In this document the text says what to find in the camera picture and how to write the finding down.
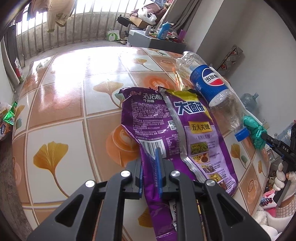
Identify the grey curtain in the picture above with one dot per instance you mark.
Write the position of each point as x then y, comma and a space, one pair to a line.
180, 13

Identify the blue detergent bottle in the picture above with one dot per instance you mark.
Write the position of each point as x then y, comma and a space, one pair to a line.
163, 32

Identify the green white paper bag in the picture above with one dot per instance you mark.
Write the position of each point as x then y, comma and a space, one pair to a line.
113, 35

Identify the large blue water jug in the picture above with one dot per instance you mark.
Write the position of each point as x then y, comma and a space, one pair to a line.
250, 103

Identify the white plastic bag pile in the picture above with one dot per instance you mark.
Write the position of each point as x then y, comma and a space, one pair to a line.
147, 16

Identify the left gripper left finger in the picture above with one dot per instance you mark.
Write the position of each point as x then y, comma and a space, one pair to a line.
133, 180

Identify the grey cabinet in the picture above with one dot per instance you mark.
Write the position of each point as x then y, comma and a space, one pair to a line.
137, 38

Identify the patterned folded board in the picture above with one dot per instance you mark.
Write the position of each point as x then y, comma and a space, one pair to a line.
230, 59

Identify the green snack bag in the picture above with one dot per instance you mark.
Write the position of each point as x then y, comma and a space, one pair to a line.
9, 117

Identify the hanging beige clothes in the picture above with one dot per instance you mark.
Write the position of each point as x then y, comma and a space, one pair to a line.
59, 13

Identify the purple cup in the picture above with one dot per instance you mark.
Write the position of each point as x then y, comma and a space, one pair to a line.
181, 36

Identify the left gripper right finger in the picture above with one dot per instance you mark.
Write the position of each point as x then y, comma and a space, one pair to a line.
167, 189

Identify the Pepsi plastic bottle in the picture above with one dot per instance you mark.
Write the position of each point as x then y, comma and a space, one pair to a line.
221, 100

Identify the metal balcony railing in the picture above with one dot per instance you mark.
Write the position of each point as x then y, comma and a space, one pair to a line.
90, 20

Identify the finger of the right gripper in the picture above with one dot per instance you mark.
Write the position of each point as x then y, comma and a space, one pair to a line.
267, 138

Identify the purple noodle wrapper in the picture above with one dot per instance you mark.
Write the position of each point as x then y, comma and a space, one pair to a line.
180, 125

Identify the right hand white glove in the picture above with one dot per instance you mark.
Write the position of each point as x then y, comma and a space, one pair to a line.
281, 177

